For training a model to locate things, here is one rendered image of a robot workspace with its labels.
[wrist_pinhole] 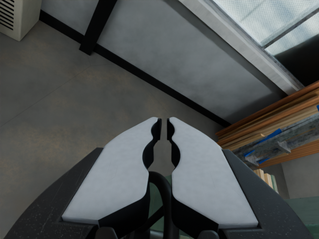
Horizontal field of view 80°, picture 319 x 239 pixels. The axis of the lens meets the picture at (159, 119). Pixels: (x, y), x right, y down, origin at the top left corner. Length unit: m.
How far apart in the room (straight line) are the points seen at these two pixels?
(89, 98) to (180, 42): 0.82
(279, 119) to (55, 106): 1.78
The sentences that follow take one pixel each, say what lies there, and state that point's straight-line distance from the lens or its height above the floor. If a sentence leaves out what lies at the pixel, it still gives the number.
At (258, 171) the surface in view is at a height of 0.94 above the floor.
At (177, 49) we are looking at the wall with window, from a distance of 1.64.
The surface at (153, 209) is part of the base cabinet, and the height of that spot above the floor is 0.60.
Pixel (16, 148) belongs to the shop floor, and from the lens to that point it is 1.31.
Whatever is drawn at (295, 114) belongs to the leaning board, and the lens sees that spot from 1.93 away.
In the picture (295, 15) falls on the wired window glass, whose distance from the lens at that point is 1.74.
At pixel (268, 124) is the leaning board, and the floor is 0.56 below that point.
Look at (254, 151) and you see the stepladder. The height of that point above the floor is 0.59.
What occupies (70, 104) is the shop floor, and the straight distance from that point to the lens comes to 1.46.
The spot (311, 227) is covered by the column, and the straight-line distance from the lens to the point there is 0.83.
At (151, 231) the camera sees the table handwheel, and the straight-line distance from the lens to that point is 0.51.
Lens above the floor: 1.25
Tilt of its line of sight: 46 degrees down
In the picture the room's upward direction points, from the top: 55 degrees clockwise
